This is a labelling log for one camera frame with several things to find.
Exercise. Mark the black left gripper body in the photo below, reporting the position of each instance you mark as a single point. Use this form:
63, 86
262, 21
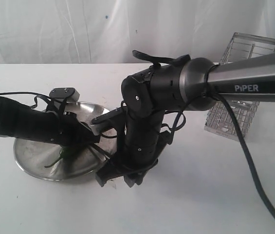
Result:
64, 129

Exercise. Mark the round stainless steel plate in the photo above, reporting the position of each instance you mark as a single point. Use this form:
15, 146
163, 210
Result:
32, 157

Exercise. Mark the wire metal utensil basket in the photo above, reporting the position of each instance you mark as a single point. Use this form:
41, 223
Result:
241, 46

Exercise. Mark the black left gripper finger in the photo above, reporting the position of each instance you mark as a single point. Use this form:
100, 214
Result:
87, 134
78, 146

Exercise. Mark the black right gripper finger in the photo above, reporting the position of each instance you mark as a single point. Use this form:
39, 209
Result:
111, 169
135, 176

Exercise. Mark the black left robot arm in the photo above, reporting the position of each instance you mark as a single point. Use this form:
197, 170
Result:
22, 121

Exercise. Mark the green chili pepper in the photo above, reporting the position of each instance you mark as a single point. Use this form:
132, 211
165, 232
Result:
65, 153

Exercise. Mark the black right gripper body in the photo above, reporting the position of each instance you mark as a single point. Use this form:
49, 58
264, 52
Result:
141, 147

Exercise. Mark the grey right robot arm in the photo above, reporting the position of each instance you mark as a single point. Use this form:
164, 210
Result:
175, 85

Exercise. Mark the black handled kitchen knife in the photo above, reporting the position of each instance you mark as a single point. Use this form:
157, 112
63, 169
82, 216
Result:
106, 154

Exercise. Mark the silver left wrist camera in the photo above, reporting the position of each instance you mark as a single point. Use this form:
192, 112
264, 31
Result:
68, 93

